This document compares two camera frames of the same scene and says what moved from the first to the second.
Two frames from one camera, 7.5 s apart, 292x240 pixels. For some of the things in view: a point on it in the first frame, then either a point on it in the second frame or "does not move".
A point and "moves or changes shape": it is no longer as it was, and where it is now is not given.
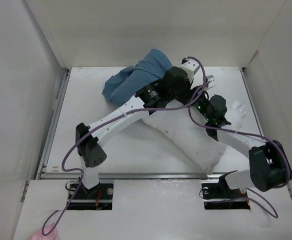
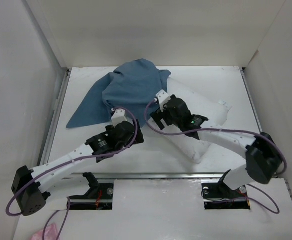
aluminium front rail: (144, 175) does not move
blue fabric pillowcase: (126, 82) moves or changes shape
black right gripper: (197, 91) to (158, 115)
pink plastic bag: (53, 235) does not move
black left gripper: (188, 86) to (138, 139)
